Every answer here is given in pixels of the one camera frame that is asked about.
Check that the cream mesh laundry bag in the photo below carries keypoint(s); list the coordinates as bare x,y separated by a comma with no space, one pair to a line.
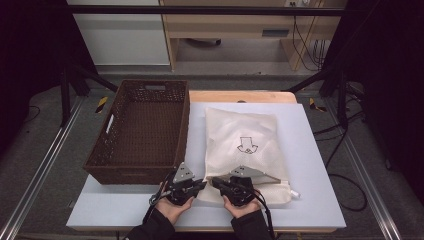
240,130

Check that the person's right hand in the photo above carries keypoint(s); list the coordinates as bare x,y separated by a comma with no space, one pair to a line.
243,210

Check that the dark curtain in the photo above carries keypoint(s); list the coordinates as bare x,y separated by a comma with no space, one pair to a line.
390,83
30,50

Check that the white wall socket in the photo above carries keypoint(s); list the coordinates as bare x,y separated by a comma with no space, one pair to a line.
298,3

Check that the aluminium floor rail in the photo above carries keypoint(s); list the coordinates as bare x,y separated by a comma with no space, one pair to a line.
363,180
36,173

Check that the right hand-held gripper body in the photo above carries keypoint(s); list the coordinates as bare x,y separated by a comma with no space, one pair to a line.
240,190

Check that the black horizontal bar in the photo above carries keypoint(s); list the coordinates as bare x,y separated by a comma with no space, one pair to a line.
200,10

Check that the person's left hand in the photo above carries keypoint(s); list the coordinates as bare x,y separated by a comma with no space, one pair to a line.
171,211

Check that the black metal stand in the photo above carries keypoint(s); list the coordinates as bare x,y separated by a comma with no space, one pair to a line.
65,93
341,96

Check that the white cabinet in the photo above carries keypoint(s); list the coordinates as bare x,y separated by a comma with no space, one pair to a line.
123,40

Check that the yellow black tape strip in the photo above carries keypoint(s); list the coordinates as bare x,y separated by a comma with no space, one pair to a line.
315,105
101,104

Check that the brown woven basket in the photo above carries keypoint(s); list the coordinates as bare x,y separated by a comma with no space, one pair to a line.
143,133

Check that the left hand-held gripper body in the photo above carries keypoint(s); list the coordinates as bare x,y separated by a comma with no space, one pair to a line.
181,191

